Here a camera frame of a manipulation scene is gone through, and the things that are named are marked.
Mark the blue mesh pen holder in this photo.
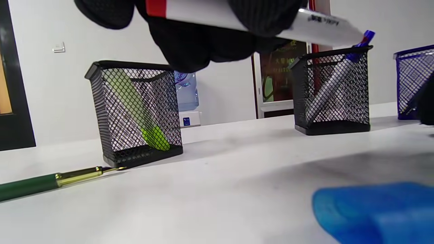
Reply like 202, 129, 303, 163
393, 44, 434, 121

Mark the yellow-green highlighter pen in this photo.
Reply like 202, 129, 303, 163
103, 69, 172, 152

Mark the white red marker pen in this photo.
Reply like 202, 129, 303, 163
146, 0, 365, 48

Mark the person's left hand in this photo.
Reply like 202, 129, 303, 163
74, 0, 309, 74

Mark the blue highlighter pen cap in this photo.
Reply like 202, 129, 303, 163
312, 182, 434, 244

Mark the person's right hand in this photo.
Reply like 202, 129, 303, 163
416, 73, 434, 126

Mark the white blue marker pen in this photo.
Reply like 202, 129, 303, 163
304, 30, 376, 126

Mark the black mesh pen holder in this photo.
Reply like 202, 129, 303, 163
85, 60, 184, 169
289, 45, 374, 136

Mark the black door frame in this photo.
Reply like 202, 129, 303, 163
0, 0, 36, 151

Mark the blue dispenser water bottle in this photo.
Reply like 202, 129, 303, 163
174, 70, 199, 112

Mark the green gold fountain pen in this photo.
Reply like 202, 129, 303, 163
0, 165, 127, 203

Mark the white water dispenser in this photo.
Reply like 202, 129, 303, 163
179, 111, 201, 128

